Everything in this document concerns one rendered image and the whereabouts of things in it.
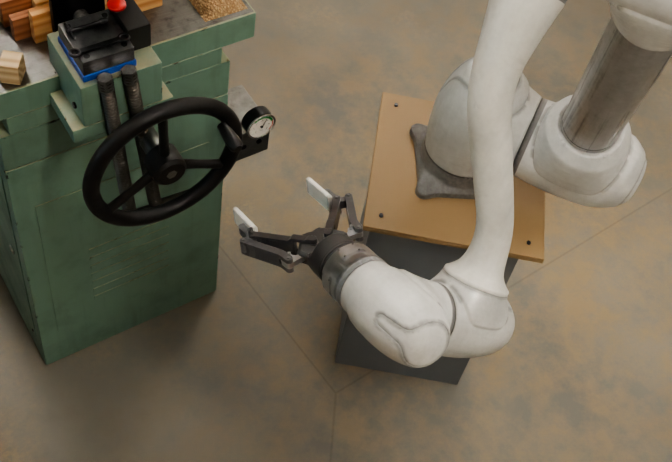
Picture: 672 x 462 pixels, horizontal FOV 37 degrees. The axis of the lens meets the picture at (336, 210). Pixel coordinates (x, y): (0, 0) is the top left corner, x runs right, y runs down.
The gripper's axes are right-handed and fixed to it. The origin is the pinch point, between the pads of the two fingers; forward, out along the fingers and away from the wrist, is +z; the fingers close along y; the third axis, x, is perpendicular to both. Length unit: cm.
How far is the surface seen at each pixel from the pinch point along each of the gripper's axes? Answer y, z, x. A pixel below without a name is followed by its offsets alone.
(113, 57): 15.4, 19.2, -23.4
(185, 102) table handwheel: 7.9, 11.7, -16.1
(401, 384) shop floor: -37, 21, 82
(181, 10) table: -3.4, 35.7, -19.8
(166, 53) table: 2.4, 31.3, -15.0
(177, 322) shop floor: 2, 58, 68
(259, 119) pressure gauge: -14.1, 32.1, 4.8
